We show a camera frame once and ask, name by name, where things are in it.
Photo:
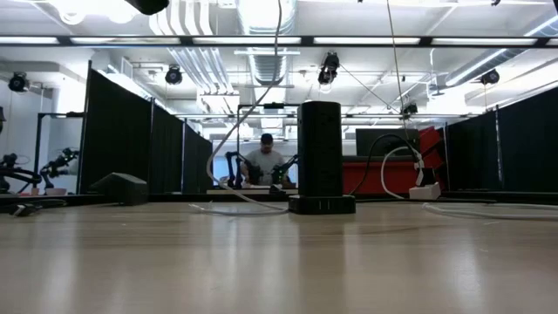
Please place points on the red crate stack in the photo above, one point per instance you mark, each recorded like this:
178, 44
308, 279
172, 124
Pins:
431, 139

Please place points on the pink bowl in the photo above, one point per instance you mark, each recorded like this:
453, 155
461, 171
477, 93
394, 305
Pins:
56, 191

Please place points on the black monitor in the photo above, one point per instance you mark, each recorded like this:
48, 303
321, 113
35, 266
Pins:
362, 139

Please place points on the background black robot arm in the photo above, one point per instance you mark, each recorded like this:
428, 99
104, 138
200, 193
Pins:
231, 168
59, 163
283, 170
17, 174

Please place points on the white power strip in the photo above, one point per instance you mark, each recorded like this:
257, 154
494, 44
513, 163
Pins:
425, 193

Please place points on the black tower power strip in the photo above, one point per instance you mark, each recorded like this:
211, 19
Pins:
320, 148

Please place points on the background wooden table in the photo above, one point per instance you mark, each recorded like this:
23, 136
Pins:
257, 192

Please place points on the silver ventilation duct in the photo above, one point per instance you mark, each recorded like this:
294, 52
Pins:
270, 65

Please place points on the black background rig frame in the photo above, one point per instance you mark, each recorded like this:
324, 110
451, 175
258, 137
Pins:
38, 144
238, 131

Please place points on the black aluminium table frame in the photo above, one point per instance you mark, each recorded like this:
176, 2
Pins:
174, 198

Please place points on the black ceiling spotlight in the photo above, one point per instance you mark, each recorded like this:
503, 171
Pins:
18, 82
173, 75
410, 110
490, 77
329, 70

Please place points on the red storage box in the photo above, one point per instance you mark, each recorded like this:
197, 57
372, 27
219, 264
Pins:
375, 176

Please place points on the person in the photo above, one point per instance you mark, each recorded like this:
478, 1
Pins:
266, 163

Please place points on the black partition curtain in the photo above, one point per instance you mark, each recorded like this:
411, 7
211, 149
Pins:
198, 161
117, 139
529, 144
473, 152
168, 152

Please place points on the black charger block with label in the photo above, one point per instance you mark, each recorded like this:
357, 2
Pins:
120, 187

